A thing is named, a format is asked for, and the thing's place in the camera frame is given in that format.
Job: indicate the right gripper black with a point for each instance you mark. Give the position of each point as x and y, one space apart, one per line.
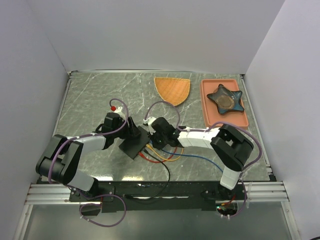
154 143

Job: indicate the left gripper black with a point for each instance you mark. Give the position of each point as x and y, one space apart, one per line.
132 131

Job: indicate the black network switch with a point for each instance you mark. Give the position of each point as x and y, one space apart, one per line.
132 147

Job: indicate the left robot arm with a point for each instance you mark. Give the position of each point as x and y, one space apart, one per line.
60 159

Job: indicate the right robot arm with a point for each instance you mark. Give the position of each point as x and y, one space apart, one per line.
231 146

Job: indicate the orange woven basket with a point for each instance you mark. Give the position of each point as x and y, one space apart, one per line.
173 90

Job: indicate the pink rectangular tray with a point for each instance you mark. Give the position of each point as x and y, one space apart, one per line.
210 109

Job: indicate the blue star-shaped dish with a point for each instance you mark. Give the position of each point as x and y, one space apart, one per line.
226 100

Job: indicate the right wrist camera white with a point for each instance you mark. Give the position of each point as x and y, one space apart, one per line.
148 121

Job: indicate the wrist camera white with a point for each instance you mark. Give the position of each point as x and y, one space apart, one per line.
148 121
119 111

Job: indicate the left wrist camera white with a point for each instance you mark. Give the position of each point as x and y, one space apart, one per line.
119 111

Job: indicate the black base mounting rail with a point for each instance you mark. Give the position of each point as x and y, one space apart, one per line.
114 196

